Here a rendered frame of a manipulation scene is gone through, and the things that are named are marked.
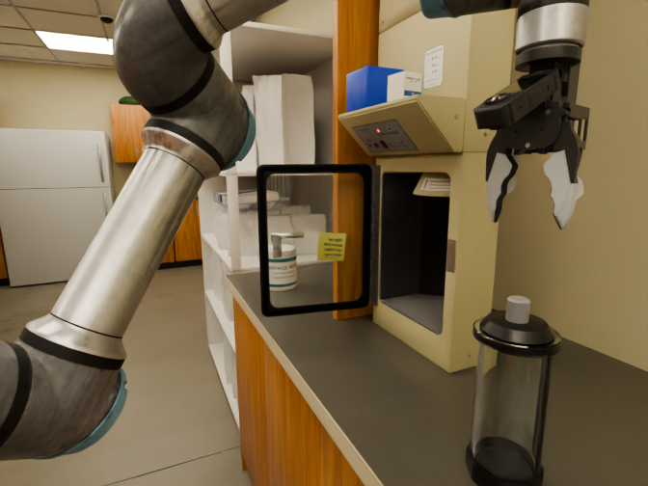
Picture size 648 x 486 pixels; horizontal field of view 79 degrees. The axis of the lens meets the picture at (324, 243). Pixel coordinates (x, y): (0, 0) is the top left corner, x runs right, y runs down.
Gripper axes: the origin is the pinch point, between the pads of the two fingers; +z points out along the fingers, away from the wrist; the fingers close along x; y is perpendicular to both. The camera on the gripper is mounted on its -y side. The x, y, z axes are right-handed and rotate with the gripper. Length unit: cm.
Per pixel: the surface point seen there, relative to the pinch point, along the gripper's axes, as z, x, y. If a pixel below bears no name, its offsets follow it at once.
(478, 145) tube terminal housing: -11.3, 20.7, 22.0
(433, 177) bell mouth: -4.8, 32.7, 24.0
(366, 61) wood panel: -35, 57, 26
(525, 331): 14.0, -2.4, -2.1
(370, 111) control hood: -18.8, 39.8, 10.6
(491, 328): 14.6, 1.4, -3.2
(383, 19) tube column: -43, 50, 24
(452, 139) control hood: -12.1, 22.2, 15.4
